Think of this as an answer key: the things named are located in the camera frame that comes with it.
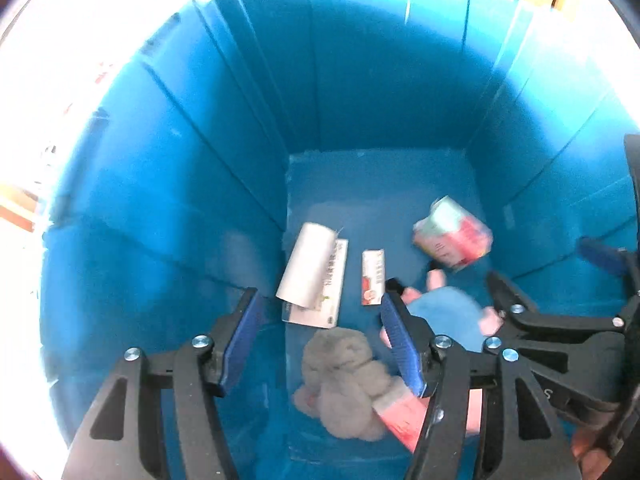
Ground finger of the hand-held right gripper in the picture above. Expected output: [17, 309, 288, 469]
[577, 236, 640, 311]
[486, 270, 626, 347]

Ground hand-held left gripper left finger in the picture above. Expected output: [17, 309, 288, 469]
[61, 287, 266, 480]

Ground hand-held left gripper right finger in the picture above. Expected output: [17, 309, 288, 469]
[380, 291, 583, 480]

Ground pig plush with blue body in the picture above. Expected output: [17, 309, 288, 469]
[379, 269, 505, 433]

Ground grey plush toy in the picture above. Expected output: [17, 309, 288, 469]
[292, 327, 408, 442]

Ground pink box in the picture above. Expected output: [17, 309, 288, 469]
[372, 392, 431, 453]

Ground small red white box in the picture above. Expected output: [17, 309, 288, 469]
[361, 249, 387, 307]

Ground mint and pink packet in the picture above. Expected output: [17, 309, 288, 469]
[412, 196, 493, 271]

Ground white cylindrical bottle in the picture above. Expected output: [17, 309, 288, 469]
[276, 222, 337, 309]

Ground blue plastic storage crate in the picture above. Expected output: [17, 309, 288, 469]
[37, 0, 640, 480]

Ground person's right hand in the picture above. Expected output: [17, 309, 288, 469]
[570, 427, 618, 480]

